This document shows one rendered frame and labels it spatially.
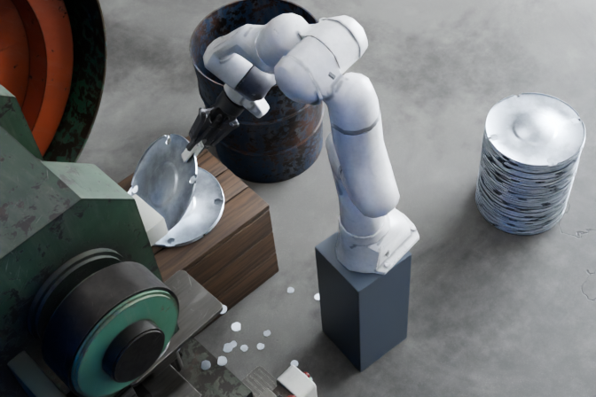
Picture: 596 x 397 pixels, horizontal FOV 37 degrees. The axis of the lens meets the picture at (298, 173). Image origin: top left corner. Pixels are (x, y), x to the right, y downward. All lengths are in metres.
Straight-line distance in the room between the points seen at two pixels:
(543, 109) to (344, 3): 1.16
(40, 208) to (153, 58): 2.40
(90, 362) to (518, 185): 1.79
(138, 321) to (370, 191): 0.88
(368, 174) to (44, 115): 0.69
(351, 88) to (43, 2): 0.62
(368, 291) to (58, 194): 1.26
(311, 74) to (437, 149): 1.39
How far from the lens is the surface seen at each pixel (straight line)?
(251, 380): 2.52
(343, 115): 1.87
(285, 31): 1.91
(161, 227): 1.37
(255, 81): 2.21
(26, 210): 1.22
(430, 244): 2.92
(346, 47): 1.87
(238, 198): 2.61
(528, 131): 2.77
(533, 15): 3.68
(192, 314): 1.92
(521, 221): 2.91
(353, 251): 2.27
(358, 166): 1.98
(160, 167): 2.55
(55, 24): 1.76
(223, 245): 2.55
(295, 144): 2.96
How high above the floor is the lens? 2.41
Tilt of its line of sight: 51 degrees down
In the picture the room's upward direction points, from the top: 6 degrees counter-clockwise
